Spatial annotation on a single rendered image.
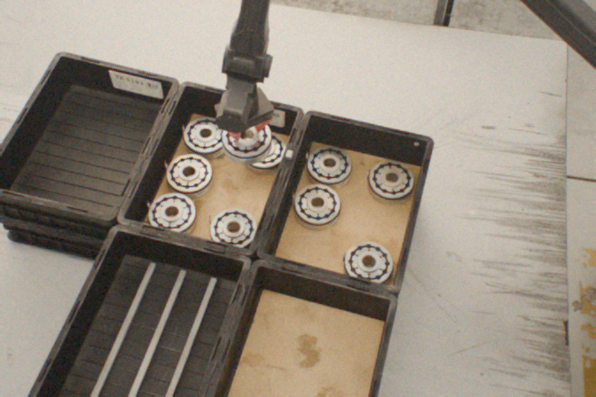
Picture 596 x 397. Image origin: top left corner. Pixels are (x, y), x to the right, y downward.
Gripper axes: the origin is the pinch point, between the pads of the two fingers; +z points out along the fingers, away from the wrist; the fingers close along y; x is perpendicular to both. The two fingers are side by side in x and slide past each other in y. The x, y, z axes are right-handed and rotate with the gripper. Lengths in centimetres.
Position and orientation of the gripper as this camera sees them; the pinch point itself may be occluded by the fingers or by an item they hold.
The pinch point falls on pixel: (246, 133)
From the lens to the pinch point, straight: 168.9
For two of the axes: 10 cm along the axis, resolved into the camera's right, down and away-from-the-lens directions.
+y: 8.7, -4.2, 2.6
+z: -0.1, 5.1, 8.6
